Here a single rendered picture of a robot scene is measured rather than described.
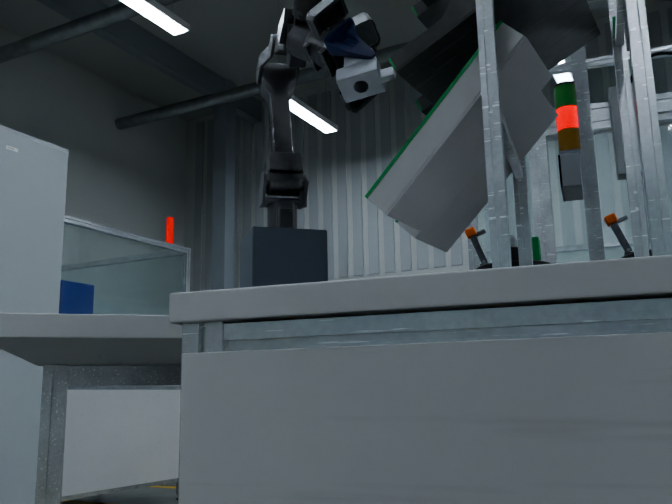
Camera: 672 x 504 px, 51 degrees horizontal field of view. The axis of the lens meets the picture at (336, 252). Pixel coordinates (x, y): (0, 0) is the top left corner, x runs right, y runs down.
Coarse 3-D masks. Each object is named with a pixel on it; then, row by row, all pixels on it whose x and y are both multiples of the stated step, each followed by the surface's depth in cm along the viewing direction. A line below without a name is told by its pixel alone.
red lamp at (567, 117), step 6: (558, 108) 154; (564, 108) 153; (570, 108) 152; (576, 108) 153; (558, 114) 154; (564, 114) 152; (570, 114) 152; (576, 114) 152; (558, 120) 154; (564, 120) 152; (570, 120) 152; (576, 120) 152; (558, 126) 154; (564, 126) 152; (570, 126) 152; (576, 126) 152
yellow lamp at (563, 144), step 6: (558, 132) 153; (564, 132) 152; (570, 132) 151; (576, 132) 151; (558, 138) 154; (564, 138) 152; (570, 138) 151; (576, 138) 151; (558, 144) 154; (564, 144) 152; (570, 144) 151; (576, 144) 151
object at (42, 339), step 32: (0, 320) 82; (32, 320) 84; (64, 320) 85; (96, 320) 86; (128, 320) 87; (160, 320) 88; (32, 352) 107; (64, 352) 108; (96, 352) 110; (128, 352) 111; (160, 352) 112
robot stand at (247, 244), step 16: (256, 240) 128; (272, 240) 128; (288, 240) 129; (304, 240) 130; (320, 240) 131; (240, 256) 140; (256, 256) 127; (272, 256) 128; (288, 256) 129; (304, 256) 130; (320, 256) 130; (240, 272) 139; (256, 272) 126; (272, 272) 127; (288, 272) 128; (304, 272) 129; (320, 272) 130
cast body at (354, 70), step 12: (348, 60) 107; (360, 60) 106; (372, 60) 104; (336, 72) 106; (348, 72) 105; (360, 72) 104; (372, 72) 103; (384, 72) 104; (348, 84) 105; (360, 84) 107; (372, 84) 105; (384, 84) 106; (348, 96) 106; (360, 96) 106
